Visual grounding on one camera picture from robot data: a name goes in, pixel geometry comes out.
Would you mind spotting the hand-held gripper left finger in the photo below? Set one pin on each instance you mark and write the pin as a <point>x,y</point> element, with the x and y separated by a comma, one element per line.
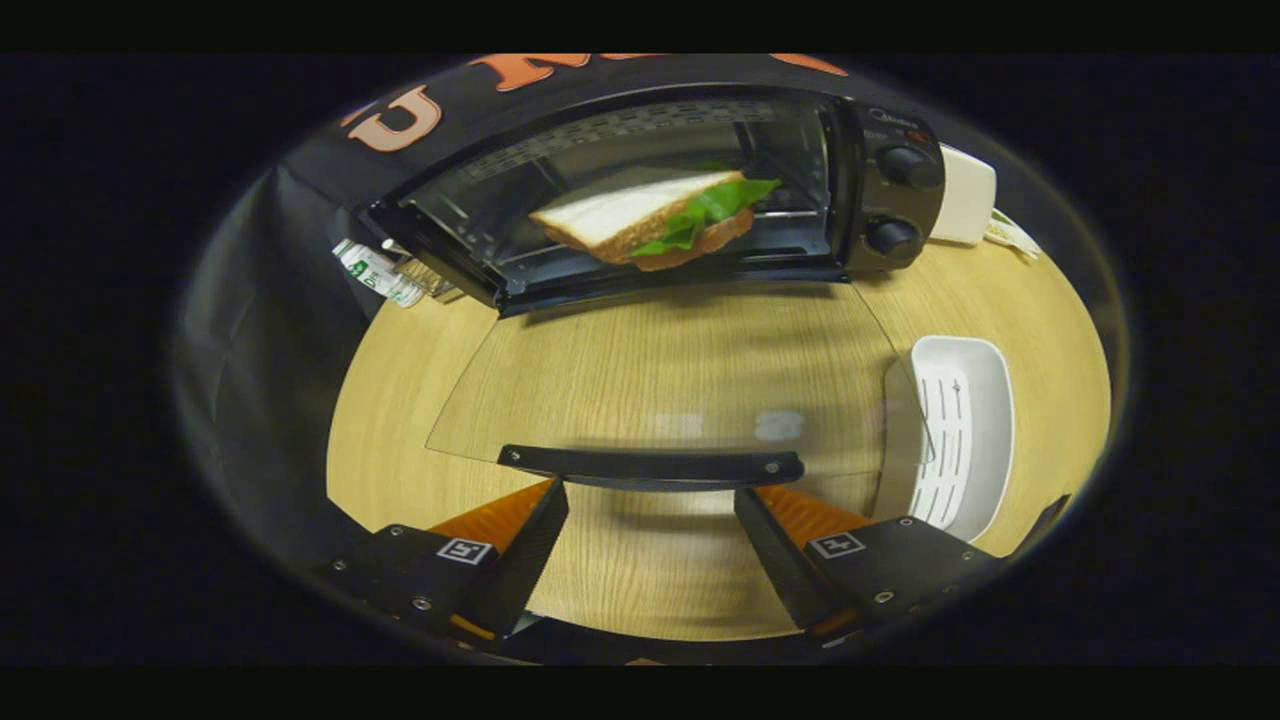
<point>530,550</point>

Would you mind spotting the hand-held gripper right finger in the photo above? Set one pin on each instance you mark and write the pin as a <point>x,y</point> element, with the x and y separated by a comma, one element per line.
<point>780,560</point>

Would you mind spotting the lettuce sandwich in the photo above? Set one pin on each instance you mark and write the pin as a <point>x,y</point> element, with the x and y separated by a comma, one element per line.
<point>620,215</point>

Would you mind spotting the black toaster oven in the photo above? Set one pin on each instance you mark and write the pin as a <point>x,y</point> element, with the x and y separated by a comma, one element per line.
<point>890,190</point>

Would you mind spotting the white pop-up toaster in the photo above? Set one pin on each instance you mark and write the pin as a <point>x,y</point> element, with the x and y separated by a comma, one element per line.
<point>965,195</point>

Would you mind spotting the white ribbed plastic tray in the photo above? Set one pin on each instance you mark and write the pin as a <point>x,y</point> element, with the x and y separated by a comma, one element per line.
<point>975,400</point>

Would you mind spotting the clear bottle with green label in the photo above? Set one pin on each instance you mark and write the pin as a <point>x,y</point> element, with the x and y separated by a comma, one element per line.
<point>375,272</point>

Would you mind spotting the black backdrop cloth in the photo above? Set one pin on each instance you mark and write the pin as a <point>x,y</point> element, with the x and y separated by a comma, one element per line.
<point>270,300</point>

